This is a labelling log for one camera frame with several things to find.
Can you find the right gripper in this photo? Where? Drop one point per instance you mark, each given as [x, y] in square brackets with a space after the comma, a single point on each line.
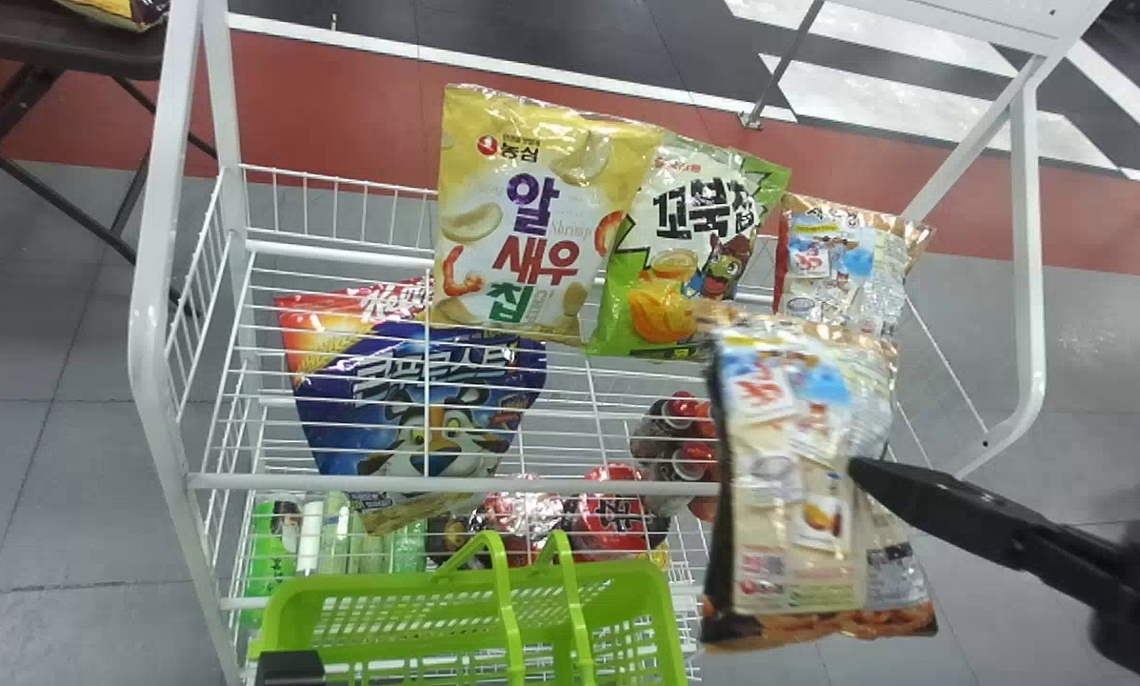
[1136, 595]

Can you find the gold snack packet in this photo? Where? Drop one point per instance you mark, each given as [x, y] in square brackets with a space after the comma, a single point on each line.
[789, 457]
[841, 262]

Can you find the black bottle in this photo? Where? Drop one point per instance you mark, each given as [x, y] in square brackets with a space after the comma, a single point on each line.
[695, 472]
[670, 424]

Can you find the red noodle cup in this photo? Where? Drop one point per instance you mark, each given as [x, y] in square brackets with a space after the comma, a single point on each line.
[522, 510]
[612, 514]

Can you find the green snack packet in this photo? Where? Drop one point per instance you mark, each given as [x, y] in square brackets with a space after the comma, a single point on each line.
[693, 238]

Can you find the green basket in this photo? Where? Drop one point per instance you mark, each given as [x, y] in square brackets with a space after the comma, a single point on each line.
[455, 619]

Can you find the yellow snack packet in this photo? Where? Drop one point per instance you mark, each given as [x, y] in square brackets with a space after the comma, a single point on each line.
[117, 8]
[531, 191]

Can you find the blue cereal bag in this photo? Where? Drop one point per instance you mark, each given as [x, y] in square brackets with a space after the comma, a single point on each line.
[389, 391]

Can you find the orange snack packet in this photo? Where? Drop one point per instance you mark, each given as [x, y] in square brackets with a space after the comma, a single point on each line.
[327, 329]

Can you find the green bottle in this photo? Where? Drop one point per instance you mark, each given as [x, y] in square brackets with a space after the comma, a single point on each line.
[272, 557]

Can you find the dark side table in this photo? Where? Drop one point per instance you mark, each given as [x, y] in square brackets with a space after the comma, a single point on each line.
[46, 43]

